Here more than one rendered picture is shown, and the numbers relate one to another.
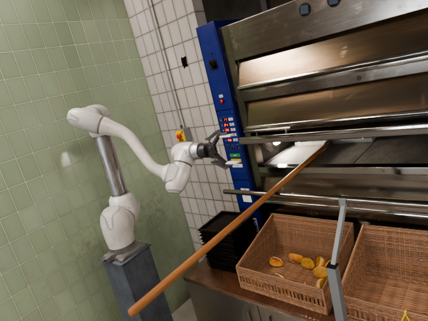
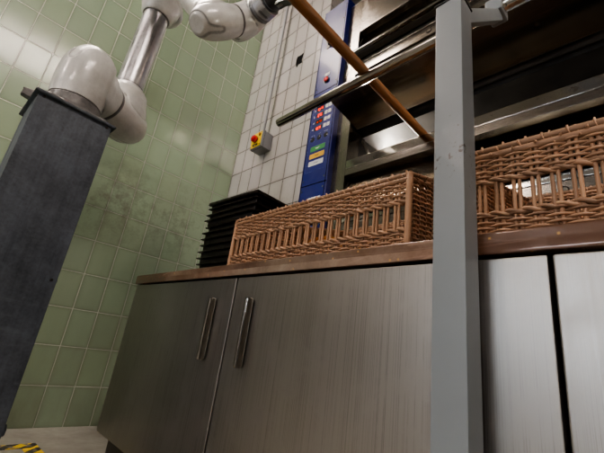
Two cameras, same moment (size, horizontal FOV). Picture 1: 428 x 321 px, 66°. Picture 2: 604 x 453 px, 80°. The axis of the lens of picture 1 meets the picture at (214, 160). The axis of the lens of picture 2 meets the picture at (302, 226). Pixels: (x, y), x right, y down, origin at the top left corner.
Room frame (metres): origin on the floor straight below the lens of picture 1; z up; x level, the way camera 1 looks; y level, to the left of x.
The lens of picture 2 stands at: (0.80, -0.22, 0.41)
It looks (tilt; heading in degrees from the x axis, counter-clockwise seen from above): 19 degrees up; 3
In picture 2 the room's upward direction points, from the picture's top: 8 degrees clockwise
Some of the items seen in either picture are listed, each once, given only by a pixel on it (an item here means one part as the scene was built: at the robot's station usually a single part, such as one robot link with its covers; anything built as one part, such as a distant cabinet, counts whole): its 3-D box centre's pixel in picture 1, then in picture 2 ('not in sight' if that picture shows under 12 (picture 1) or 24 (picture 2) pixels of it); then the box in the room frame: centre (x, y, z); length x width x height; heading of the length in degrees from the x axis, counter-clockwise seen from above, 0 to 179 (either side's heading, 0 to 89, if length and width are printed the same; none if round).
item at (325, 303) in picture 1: (295, 255); (363, 237); (1.73, -0.33, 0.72); 0.56 x 0.49 x 0.28; 45
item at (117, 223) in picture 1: (116, 225); (87, 79); (1.77, 0.63, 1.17); 0.18 x 0.16 x 0.22; 176
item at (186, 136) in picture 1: (183, 134); (261, 142); (2.53, 0.18, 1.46); 0.10 x 0.07 x 0.10; 46
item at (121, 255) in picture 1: (120, 249); (64, 109); (1.74, 0.64, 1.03); 0.22 x 0.18 x 0.06; 139
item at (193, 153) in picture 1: (199, 150); (265, 4); (1.70, 0.06, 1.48); 0.09 x 0.06 x 0.09; 137
